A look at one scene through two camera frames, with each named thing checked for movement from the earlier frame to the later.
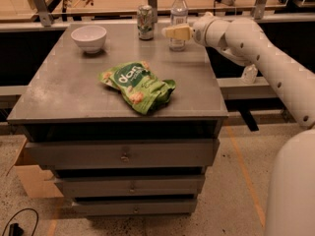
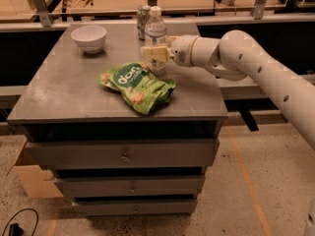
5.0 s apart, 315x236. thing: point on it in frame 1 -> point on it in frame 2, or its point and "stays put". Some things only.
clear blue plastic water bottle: x=179 y=18 -> x=156 y=35
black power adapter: x=16 y=230 stays put
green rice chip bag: x=139 y=85 stays put
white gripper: x=198 y=33 -> x=183 y=52
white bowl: x=91 y=37 stays put
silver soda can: x=146 y=23 stays put
